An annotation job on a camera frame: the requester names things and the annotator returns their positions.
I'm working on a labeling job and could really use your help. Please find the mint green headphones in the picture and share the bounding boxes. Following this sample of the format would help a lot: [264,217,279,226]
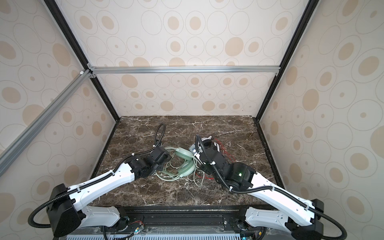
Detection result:
[155,147,197,182]

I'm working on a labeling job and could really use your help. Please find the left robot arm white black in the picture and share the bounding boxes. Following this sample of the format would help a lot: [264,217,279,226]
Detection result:
[28,123,171,238]

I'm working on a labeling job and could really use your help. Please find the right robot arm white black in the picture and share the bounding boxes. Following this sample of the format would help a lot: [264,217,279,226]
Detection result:
[194,136,348,240]

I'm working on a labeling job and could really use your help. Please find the black white headphones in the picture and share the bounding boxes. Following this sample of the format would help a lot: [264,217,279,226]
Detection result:
[211,138,227,155]

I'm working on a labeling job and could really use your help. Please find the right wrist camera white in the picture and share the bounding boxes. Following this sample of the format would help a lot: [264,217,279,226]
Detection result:
[189,136,213,154]

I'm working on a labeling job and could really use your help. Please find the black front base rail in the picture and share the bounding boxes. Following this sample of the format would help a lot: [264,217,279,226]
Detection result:
[62,204,313,240]

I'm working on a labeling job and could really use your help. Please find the silver aluminium rail back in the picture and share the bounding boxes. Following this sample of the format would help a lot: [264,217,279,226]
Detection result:
[91,66,280,74]

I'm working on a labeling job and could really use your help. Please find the silver aluminium rail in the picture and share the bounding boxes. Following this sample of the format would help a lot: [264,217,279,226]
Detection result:
[91,66,280,74]
[1,70,91,175]

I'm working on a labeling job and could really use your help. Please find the silver aluminium rail left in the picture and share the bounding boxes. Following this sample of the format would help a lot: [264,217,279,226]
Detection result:
[1,70,91,175]

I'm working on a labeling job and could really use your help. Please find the black corner frame post left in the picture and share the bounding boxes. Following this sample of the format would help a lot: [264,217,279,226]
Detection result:
[44,0,120,122]

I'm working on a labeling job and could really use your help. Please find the black corner frame post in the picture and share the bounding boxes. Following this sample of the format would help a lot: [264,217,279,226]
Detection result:
[254,0,320,123]
[44,0,120,122]

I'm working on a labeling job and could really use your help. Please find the black corner frame post right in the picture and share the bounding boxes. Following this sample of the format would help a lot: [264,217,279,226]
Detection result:
[254,0,320,123]

